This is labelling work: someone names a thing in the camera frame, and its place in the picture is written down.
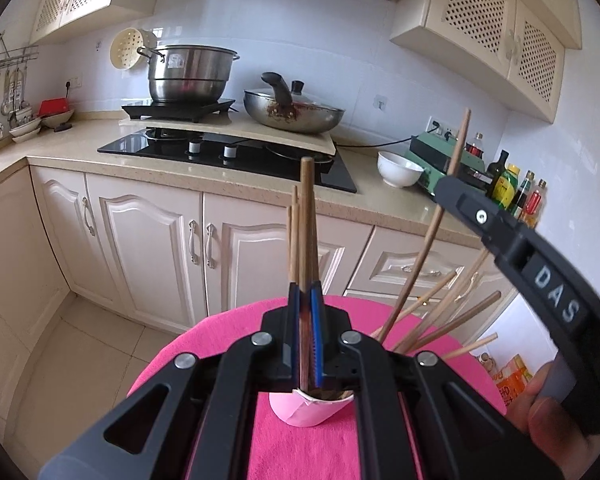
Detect person right hand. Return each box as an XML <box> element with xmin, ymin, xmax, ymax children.
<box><xmin>506</xmin><ymin>362</ymin><xmax>600</xmax><ymax>479</ymax></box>

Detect soy sauce bottle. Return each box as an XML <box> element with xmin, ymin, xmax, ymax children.
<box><xmin>507</xmin><ymin>170</ymin><xmax>534</xmax><ymax>218</ymax></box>

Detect green yellow oil bottle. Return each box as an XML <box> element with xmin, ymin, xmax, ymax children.
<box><xmin>491</xmin><ymin>164</ymin><xmax>520</xmax><ymax>209</ymax></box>

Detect dark glass bottle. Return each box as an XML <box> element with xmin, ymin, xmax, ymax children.
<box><xmin>486</xmin><ymin>150</ymin><xmax>509</xmax><ymax>198</ymax></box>

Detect green electric grill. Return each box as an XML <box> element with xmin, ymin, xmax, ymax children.
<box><xmin>405</xmin><ymin>132</ymin><xmax>492</xmax><ymax>196</ymax></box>

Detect orange snack bag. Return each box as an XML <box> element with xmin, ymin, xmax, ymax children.
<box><xmin>479</xmin><ymin>352</ymin><xmax>532</xmax><ymax>406</ymax></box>

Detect white ceramic bowl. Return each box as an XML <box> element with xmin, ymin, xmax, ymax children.
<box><xmin>377</xmin><ymin>152</ymin><xmax>424</xmax><ymax>188</ymax></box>

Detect pink round tablecloth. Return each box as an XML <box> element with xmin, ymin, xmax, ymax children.
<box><xmin>128</xmin><ymin>296</ymin><xmax>506</xmax><ymax>479</ymax></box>

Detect pink cup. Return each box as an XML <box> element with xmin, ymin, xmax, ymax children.
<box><xmin>268</xmin><ymin>389</ymin><xmax>354</xmax><ymax>428</ymax></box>

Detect upper cabinets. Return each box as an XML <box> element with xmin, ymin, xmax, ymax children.
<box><xmin>31</xmin><ymin>0</ymin><xmax>583</xmax><ymax>122</ymax></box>

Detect black gas hob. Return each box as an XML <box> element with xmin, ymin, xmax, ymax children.
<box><xmin>97</xmin><ymin>127</ymin><xmax>358</xmax><ymax>194</ymax></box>

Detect steel wok with lid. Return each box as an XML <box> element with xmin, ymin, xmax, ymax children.
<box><xmin>242</xmin><ymin>72</ymin><xmax>344</xmax><ymax>134</ymax></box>

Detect black induction cooker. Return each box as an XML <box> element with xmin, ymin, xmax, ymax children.
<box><xmin>122</xmin><ymin>100</ymin><xmax>235</xmax><ymax>122</ymax></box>

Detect steel stock pot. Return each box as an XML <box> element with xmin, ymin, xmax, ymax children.
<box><xmin>136</xmin><ymin>44</ymin><xmax>240</xmax><ymax>104</ymax></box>

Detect stacked bowls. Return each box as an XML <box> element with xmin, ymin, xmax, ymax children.
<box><xmin>9</xmin><ymin>106</ymin><xmax>42</xmax><ymax>139</ymax></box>

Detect red box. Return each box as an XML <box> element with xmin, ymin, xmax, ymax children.
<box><xmin>38</xmin><ymin>98</ymin><xmax>70</xmax><ymax>117</ymax></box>

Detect cream round strainer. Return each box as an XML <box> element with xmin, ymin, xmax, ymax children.
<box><xmin>109</xmin><ymin>27</ymin><xmax>158</xmax><ymax>70</ymax></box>

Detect wall utensil rack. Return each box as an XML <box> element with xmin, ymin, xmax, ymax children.
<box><xmin>0</xmin><ymin>32</ymin><xmax>38</xmax><ymax>141</ymax></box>

